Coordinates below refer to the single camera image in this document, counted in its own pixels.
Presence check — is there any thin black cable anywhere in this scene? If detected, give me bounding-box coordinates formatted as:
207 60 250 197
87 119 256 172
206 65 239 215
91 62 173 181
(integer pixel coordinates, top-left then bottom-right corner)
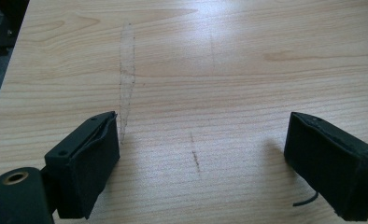
292 191 319 207

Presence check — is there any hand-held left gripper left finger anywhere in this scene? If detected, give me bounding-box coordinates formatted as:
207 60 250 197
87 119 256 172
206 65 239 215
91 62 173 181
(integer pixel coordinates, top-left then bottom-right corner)
43 110 121 220

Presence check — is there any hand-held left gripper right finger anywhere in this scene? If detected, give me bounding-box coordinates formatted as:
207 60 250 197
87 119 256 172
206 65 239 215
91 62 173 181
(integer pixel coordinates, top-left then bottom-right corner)
283 111 368 222

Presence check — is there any dark equipment beside table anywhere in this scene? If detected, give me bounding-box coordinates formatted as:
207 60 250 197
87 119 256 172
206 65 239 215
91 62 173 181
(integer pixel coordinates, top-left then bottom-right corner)
0 0 31 58

